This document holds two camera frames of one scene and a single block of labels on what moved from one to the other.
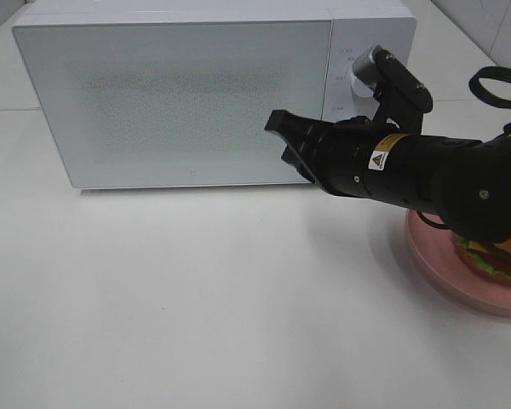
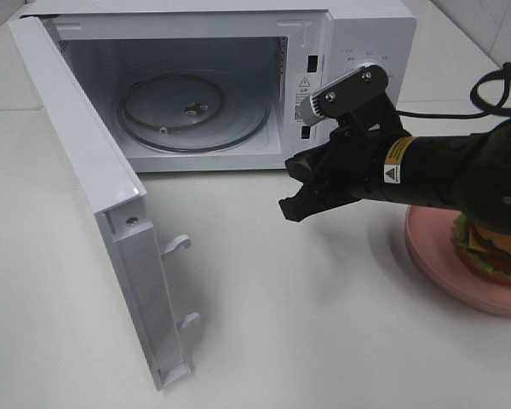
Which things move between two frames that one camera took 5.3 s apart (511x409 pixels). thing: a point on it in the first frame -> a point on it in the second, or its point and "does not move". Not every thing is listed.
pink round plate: x=435 y=251 does not move
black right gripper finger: x=294 y=127 -> x=308 y=166
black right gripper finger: x=295 y=154 -> x=320 y=190
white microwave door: x=176 y=104 -> x=136 y=253
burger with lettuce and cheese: x=506 y=260 does not move
